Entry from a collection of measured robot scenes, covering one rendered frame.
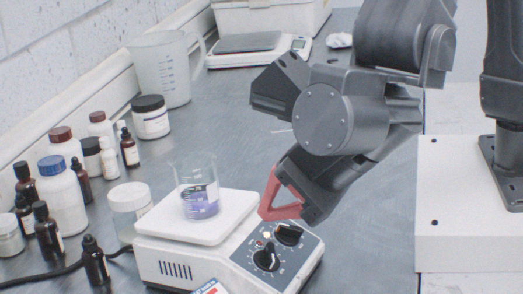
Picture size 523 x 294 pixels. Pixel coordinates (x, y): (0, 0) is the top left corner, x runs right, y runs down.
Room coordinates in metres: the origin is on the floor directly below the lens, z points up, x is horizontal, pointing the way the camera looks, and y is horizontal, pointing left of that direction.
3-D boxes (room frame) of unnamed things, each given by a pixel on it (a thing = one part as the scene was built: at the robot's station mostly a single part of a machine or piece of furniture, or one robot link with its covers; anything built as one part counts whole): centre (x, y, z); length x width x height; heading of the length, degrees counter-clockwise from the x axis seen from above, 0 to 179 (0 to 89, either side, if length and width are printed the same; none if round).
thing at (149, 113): (1.23, 0.21, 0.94); 0.07 x 0.07 x 0.07
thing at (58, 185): (0.88, 0.31, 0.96); 0.06 x 0.06 x 0.11
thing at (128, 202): (0.82, 0.19, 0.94); 0.06 x 0.06 x 0.08
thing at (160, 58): (1.42, 0.18, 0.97); 0.18 x 0.13 x 0.15; 117
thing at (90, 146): (1.08, 0.30, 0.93); 0.05 x 0.05 x 0.06
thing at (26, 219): (0.88, 0.37, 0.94); 0.03 x 0.03 x 0.07
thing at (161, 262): (0.71, 0.06, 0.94); 0.22 x 0.13 x 0.08; 61
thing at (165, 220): (0.73, 0.09, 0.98); 0.12 x 0.12 x 0.01; 61
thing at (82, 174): (0.97, 0.30, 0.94); 0.03 x 0.03 x 0.08
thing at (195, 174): (0.71, 0.08, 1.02); 0.06 x 0.05 x 0.08; 74
